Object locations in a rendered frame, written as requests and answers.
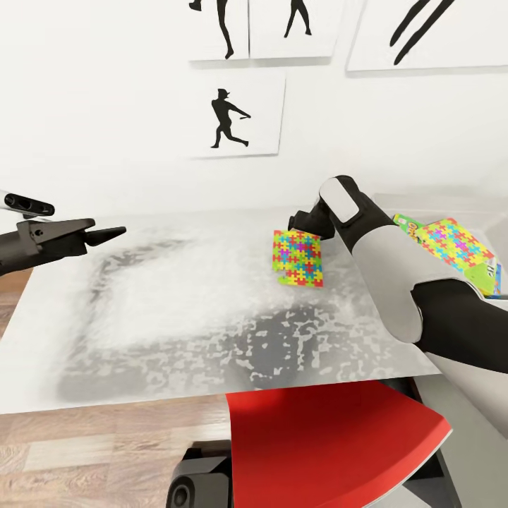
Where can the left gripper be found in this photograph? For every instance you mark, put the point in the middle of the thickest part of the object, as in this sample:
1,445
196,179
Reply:
36,243

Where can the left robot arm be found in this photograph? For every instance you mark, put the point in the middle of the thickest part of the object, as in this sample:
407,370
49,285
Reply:
38,241

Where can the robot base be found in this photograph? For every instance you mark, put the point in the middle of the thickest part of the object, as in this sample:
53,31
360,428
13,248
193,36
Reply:
199,482

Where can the jigsaw puzzle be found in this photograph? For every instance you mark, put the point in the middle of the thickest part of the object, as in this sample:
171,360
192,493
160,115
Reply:
450,242
298,253

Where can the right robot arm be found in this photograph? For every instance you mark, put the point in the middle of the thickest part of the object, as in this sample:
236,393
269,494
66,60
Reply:
420,298

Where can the board game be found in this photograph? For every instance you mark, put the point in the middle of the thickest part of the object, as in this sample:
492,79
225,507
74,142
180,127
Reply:
482,275
497,289

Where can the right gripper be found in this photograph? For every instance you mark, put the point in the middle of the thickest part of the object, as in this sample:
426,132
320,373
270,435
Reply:
303,221

